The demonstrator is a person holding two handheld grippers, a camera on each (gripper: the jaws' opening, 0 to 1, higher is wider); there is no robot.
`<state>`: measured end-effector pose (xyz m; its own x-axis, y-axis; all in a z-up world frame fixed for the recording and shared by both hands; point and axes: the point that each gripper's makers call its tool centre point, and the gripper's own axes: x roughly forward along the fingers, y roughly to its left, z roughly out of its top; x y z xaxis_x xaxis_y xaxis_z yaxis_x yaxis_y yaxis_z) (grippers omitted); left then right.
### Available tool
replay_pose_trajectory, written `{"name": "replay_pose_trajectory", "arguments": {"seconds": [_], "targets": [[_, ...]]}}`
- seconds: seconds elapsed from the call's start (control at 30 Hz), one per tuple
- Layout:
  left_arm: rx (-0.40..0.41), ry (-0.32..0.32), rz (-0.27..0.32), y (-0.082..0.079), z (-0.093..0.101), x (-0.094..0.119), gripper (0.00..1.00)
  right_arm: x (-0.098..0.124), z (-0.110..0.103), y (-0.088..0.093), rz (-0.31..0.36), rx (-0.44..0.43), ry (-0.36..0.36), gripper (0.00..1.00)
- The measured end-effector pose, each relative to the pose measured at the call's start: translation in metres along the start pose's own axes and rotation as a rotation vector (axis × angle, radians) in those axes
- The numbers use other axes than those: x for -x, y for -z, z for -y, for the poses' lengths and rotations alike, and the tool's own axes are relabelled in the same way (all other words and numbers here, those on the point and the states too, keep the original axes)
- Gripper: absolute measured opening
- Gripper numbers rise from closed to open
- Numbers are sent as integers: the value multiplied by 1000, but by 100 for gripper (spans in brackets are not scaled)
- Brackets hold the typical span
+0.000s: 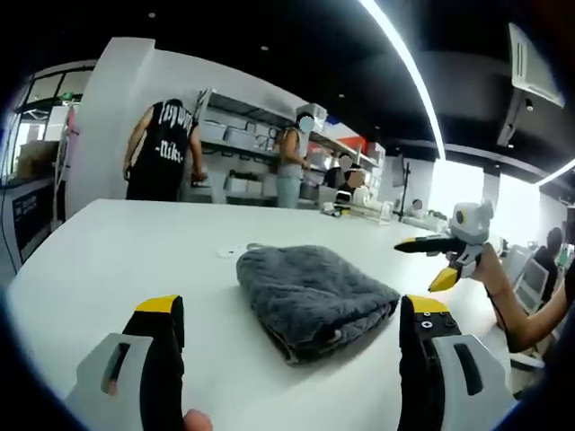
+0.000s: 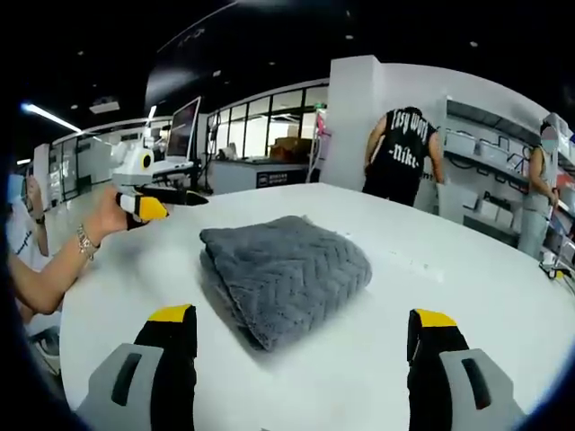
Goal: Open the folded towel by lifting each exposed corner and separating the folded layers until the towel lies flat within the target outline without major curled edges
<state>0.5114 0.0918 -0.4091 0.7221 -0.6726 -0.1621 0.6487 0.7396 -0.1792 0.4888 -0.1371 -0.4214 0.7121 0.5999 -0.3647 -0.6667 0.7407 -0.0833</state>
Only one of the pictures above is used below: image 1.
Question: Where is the grey towel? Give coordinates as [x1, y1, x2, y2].
[235, 244, 402, 366]

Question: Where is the person's right hand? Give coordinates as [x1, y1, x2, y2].
[474, 243, 501, 280]

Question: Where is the person's left hand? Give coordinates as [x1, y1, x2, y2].
[182, 408, 214, 431]

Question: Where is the black monitor stand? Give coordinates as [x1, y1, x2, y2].
[397, 161, 413, 221]

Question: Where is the clear acrylic rack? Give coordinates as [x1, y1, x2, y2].
[354, 197, 397, 226]

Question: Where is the white office chair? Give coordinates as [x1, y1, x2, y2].
[510, 256, 549, 316]

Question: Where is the yellow black gripper on table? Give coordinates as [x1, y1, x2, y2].
[320, 202, 354, 219]

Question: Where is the short ceiling light strip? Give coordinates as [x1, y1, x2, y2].
[536, 159, 575, 186]

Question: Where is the long ceiling light strip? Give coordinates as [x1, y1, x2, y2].
[358, 0, 448, 162]

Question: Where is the ceiling air conditioner unit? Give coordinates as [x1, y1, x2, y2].
[496, 22, 567, 147]

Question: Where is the dark cabinet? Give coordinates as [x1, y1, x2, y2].
[9, 178, 56, 266]

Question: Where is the white metal storage shelf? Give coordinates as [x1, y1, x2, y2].
[191, 87, 388, 207]

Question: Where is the cardboard box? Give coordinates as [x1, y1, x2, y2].
[18, 140, 61, 180]

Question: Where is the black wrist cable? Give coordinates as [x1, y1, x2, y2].
[486, 286, 509, 336]

